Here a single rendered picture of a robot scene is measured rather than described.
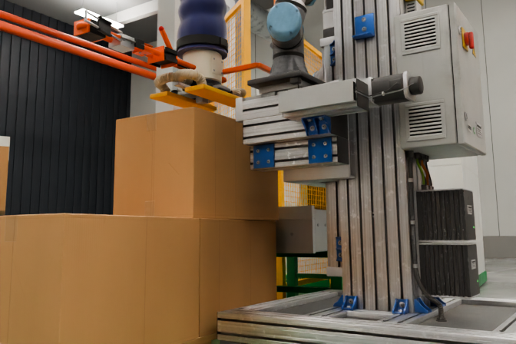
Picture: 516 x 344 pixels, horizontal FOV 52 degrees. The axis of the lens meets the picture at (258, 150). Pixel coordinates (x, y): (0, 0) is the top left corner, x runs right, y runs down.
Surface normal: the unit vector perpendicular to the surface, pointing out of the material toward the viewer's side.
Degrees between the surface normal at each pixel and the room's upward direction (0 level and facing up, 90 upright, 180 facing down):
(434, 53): 90
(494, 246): 90
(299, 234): 90
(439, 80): 90
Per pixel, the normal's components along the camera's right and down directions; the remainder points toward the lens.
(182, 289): 0.88, -0.08
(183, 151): -0.53, -0.13
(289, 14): -0.18, -0.03
